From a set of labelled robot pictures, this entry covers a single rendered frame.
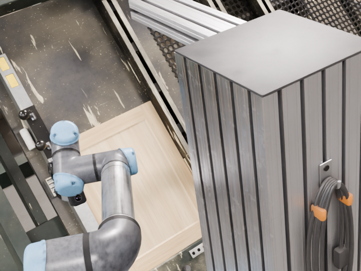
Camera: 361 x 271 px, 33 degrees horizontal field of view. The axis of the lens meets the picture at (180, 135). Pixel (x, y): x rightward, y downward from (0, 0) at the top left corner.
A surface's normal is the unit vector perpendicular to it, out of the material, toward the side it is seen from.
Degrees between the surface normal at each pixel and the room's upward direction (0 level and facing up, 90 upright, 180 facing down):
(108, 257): 57
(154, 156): 50
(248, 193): 90
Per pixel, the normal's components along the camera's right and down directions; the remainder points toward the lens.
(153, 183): 0.38, -0.28
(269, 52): -0.13, -0.84
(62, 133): 0.13, -0.57
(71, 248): -0.08, -0.64
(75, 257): -0.02, -0.35
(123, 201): 0.33, -0.86
